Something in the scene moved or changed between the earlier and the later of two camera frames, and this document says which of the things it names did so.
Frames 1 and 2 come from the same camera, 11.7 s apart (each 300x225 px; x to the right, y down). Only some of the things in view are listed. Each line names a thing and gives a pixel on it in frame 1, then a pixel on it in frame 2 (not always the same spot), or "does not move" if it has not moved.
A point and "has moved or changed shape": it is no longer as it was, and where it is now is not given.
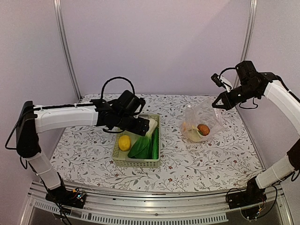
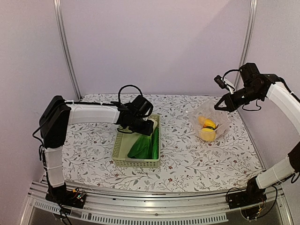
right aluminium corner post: (251, 19) does not move
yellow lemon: (193, 134) -> (208, 134)
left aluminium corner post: (60, 24) does not move
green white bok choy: (143, 148) does not move
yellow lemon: (124, 143) -> (210, 123)
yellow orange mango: (184, 127) -> (201, 120)
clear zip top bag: (202, 120) has moved or changed shape
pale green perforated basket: (121, 157) does not move
